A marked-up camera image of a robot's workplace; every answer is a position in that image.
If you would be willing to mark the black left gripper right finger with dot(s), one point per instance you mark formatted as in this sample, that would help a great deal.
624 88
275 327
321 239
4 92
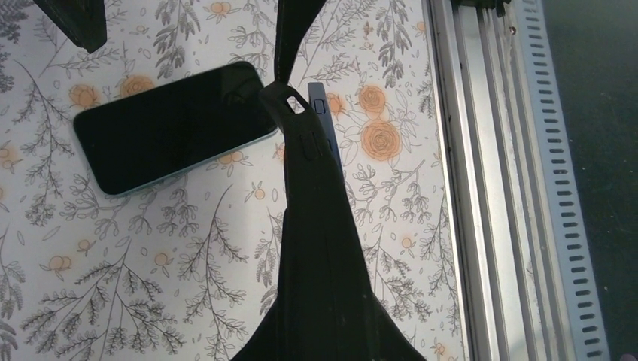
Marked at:
386 341

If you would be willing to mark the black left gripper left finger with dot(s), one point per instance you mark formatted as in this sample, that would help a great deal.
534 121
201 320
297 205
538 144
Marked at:
267 342

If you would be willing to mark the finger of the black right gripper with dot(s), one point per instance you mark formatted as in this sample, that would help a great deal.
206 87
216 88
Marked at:
294 19
82 21

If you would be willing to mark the black phone case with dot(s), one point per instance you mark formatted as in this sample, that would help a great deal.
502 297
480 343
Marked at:
323 285

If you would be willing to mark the black phone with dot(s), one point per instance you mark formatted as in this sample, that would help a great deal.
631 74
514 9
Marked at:
319 102

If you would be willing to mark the dark green smartphone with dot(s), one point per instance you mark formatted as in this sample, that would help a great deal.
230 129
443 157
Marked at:
138 140

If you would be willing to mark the floral patterned table mat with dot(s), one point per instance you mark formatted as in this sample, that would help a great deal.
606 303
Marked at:
186 268

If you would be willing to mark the aluminium mounting rail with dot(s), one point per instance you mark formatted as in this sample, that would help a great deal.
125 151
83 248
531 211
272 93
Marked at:
508 271

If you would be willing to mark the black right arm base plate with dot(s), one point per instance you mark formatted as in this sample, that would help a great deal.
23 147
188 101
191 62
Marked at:
484 4

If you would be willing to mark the perforated cable duct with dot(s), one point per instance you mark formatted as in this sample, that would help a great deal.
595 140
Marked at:
584 319

